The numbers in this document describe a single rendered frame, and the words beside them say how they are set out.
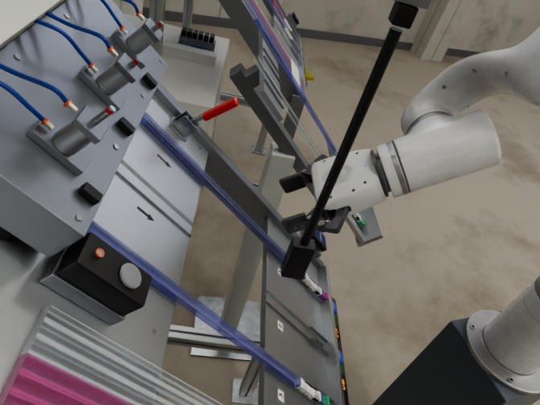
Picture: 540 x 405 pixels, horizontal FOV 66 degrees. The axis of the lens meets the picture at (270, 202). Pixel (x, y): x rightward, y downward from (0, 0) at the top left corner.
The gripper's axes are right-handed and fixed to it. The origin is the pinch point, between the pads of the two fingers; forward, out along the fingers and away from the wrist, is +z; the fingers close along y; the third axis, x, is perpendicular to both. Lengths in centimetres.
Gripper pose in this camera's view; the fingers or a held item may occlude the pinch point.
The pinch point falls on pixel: (288, 204)
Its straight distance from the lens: 68.1
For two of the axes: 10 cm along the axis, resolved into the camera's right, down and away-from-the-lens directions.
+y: 0.2, 7.1, -7.0
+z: -9.1, 3.1, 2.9
